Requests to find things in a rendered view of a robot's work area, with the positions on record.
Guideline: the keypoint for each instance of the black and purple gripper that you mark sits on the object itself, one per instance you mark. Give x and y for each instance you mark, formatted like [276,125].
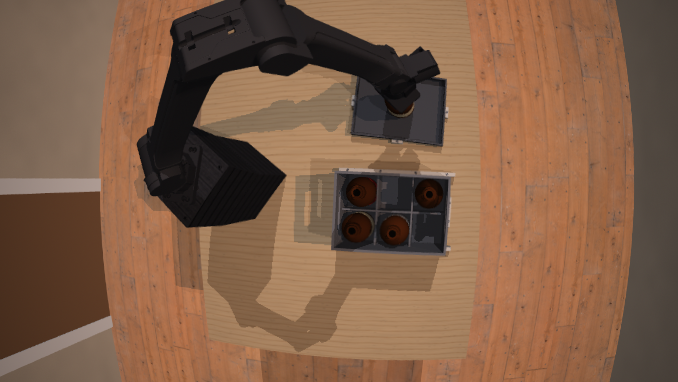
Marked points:
[399,101]

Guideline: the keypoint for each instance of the dark grey divided crate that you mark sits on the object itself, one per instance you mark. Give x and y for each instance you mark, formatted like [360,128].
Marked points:
[394,192]

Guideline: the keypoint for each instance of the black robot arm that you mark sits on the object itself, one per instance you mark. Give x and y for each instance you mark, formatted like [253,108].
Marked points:
[262,36]

